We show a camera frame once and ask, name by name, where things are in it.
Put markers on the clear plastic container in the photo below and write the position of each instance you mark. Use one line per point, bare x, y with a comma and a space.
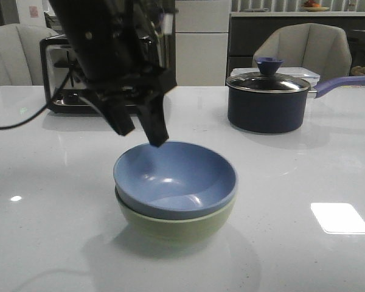
298, 72

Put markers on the grey armchair left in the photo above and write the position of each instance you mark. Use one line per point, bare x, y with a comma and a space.
20, 58

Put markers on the fruit plate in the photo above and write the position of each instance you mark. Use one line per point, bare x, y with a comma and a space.
313, 6

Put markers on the white refrigerator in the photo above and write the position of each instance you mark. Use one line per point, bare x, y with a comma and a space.
202, 30

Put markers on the glass pot lid blue knob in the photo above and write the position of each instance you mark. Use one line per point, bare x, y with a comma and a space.
267, 79

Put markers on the black and chrome toaster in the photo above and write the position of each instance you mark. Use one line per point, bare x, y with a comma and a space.
61, 76

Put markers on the grey armchair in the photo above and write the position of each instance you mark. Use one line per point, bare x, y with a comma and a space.
20, 58
319, 48

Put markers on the dark blue saucepan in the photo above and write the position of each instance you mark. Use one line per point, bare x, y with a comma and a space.
279, 112

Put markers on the grey armchair right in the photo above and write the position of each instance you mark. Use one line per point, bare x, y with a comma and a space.
319, 48

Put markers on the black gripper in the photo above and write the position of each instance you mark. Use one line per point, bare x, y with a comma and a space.
146, 19

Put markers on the green bowl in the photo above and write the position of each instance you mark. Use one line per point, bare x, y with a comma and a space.
183, 232

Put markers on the blue bowl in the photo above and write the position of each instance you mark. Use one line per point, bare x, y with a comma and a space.
176, 181

